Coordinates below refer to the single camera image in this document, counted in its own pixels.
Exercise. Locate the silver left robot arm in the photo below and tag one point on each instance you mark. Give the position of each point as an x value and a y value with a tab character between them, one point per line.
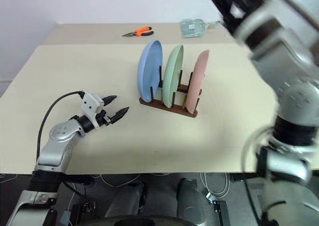
53	151

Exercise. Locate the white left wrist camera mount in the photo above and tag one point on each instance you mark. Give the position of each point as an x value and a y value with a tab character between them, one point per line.
91	106

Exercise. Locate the translucent green plastic pouch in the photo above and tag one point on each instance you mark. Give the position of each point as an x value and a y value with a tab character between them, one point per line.
192	28

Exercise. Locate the wooden dish rack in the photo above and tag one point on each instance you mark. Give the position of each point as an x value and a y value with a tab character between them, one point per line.
172	109

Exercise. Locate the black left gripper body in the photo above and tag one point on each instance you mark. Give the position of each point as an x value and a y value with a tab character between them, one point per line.
103	117

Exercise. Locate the metal bracket black bar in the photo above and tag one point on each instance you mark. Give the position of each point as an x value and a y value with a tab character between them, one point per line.
219	206

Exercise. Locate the green plate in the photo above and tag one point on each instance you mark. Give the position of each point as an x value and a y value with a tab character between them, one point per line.
172	79

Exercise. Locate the orange black pliers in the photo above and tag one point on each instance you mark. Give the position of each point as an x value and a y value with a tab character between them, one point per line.
140	32

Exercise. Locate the black electronics box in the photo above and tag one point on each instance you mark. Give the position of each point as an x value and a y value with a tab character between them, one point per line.
83	212

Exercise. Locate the pink plate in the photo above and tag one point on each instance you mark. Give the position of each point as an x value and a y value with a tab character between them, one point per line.
197	86

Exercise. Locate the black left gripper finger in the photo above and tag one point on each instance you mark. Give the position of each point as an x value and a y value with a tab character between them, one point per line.
109	99
120	114

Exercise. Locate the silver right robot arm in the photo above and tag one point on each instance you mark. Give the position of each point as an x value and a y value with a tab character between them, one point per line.
296	96

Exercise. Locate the blue plate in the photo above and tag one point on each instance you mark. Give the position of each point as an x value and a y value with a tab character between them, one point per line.
148	69

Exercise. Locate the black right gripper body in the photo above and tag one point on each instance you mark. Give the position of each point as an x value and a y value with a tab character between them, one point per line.
221	2

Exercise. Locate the dark rounded shape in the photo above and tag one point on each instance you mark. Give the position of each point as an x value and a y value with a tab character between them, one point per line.
127	201
190	198

